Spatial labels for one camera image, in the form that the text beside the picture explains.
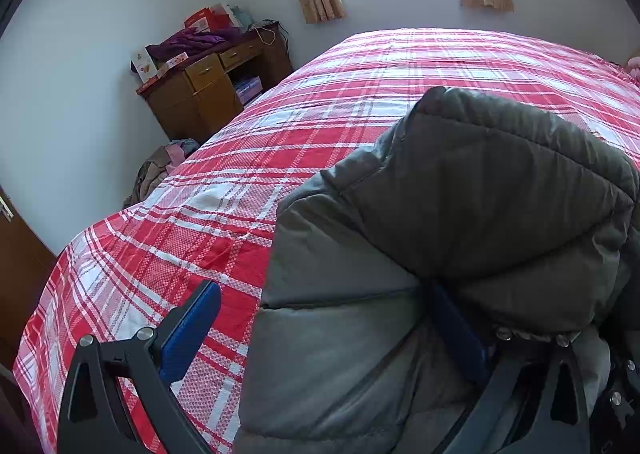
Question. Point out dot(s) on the blue box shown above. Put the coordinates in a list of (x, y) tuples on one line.
[(248, 89)]

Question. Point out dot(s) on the flat red box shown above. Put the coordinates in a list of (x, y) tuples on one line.
[(172, 65)]

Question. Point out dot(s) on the grey puffer jacket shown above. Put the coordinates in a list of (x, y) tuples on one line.
[(475, 194)]

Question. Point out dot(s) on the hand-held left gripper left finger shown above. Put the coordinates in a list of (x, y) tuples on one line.
[(192, 329)]

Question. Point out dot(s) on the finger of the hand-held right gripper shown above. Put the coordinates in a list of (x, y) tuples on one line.
[(620, 404)]

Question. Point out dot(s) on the pile of clothes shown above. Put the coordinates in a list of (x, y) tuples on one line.
[(155, 169)]

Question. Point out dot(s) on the red gift bag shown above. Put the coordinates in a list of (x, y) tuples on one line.
[(220, 16)]

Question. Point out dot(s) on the white printed box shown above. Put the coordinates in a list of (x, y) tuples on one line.
[(143, 65)]

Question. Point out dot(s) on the wooden desk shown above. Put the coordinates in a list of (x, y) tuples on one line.
[(185, 104)]

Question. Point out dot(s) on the wooden door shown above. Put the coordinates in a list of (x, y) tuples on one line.
[(20, 274)]

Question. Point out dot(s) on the purple cloth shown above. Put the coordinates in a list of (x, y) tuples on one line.
[(192, 43)]

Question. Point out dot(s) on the pale green bag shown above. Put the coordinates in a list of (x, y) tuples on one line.
[(241, 18)]

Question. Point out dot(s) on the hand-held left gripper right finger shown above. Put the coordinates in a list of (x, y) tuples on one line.
[(462, 339)]

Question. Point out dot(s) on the red plaid bed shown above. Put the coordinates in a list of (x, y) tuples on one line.
[(225, 184)]

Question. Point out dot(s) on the red gift box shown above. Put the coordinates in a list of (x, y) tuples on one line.
[(197, 20)]

